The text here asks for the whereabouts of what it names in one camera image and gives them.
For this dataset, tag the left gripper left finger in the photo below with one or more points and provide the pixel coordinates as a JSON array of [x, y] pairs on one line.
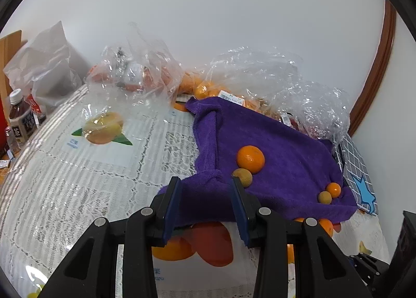
[[166, 210]]

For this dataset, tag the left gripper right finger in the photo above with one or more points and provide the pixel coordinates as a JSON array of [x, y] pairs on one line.
[[245, 208]]

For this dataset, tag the yellow-brown small pear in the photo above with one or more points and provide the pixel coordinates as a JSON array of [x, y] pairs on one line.
[[244, 175]]

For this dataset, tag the large orange mandarin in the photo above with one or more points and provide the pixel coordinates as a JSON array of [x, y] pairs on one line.
[[251, 158]]

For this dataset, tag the purple towel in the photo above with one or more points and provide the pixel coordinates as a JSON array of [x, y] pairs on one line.
[[297, 168]]

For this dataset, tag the white lace fruit tablecloth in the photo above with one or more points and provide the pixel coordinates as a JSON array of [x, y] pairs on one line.
[[60, 184]]

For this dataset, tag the small brown longan fruit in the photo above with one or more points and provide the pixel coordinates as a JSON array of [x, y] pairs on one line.
[[324, 197]]

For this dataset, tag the orange mandarin on table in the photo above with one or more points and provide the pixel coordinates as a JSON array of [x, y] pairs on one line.
[[327, 226]]

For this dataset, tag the small orange kumquat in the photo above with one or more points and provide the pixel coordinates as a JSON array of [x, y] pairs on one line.
[[334, 189]]

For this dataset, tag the clear plastic fruit bags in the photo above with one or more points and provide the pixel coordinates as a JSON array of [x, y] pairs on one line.
[[270, 83]]

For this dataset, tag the clear bag with persimmons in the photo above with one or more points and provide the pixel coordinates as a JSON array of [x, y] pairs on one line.
[[137, 73]]

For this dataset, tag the dark tea bottle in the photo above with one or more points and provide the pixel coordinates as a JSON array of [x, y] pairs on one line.
[[21, 117]]

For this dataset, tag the white plastic bag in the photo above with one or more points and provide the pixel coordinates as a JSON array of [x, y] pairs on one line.
[[41, 69]]

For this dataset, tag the brown wooden door frame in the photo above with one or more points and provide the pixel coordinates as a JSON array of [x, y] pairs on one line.
[[378, 69]]

